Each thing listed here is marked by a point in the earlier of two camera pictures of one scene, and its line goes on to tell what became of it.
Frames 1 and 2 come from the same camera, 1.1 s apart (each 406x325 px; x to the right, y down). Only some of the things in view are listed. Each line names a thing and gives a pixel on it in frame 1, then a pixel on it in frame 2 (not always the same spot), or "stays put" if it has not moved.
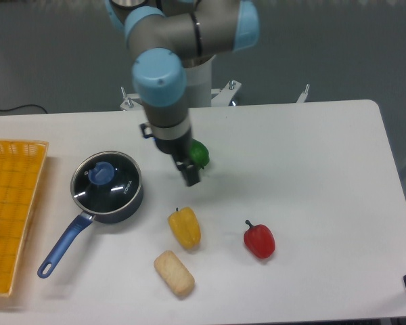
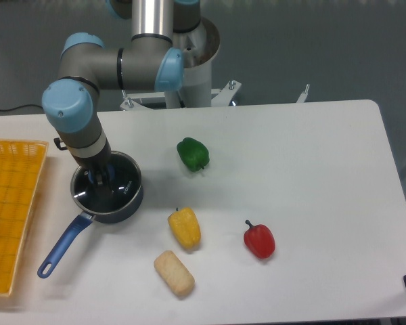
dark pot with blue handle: x=105 y=187 stays put
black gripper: x=176 y=141 → x=101 y=164
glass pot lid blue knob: x=105 y=182 stays put
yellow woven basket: x=13 y=170 stays put
